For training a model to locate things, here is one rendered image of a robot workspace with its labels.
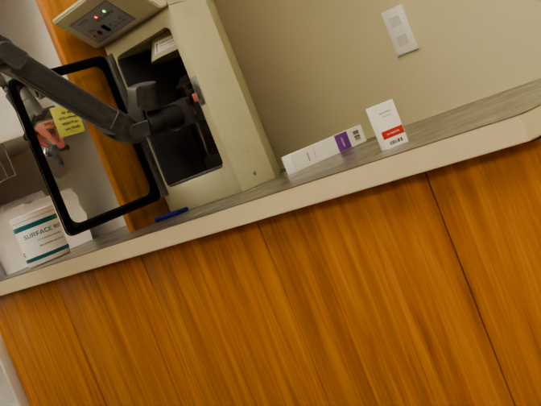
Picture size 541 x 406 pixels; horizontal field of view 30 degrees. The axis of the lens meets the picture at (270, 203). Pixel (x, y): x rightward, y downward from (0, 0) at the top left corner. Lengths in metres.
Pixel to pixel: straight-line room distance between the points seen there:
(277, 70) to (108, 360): 0.91
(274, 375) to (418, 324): 0.45
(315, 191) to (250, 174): 0.68
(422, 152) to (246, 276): 0.60
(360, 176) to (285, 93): 1.19
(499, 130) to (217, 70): 1.10
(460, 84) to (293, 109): 0.59
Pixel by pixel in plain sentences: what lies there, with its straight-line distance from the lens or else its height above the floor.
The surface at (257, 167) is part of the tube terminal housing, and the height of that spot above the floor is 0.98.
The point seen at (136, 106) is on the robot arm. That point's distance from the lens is 2.42.
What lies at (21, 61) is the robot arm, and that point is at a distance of 2.21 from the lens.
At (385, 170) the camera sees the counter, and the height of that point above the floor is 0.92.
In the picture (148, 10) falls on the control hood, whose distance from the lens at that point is 2.43.
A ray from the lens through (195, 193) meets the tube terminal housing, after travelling 2.54.
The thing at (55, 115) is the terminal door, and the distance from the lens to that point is 2.52.
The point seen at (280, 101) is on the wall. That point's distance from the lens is 2.85.
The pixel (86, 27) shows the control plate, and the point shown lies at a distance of 2.59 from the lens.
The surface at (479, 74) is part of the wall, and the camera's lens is 2.39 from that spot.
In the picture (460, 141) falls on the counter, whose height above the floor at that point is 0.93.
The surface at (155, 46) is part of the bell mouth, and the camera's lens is 2.53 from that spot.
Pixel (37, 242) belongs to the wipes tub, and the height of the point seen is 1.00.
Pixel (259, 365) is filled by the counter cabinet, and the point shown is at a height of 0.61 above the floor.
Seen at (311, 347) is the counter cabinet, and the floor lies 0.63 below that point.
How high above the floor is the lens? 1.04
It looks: 4 degrees down
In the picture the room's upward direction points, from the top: 22 degrees counter-clockwise
